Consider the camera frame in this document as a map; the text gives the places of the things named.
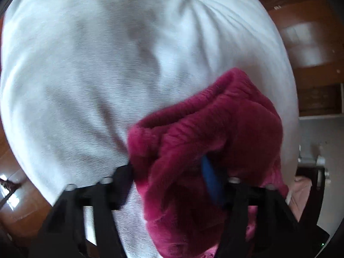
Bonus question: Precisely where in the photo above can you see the bed with white sheet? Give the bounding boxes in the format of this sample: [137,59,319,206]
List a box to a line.
[0,0,300,258]

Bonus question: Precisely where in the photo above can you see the brown wooden wardrobe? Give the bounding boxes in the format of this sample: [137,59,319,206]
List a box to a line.
[247,0,344,86]

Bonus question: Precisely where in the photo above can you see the dark wooden headboard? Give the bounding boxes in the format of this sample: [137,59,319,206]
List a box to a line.
[296,167,332,237]

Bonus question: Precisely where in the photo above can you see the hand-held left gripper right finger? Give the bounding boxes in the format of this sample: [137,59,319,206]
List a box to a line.
[201,155,301,258]

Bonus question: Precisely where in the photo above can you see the pink pillow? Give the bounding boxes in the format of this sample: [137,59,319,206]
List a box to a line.
[286,177,312,218]

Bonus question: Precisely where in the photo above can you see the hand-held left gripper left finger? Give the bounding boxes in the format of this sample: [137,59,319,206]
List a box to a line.
[38,164,135,258]

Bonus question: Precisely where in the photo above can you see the pink fleece pants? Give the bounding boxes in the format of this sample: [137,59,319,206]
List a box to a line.
[127,68,289,258]

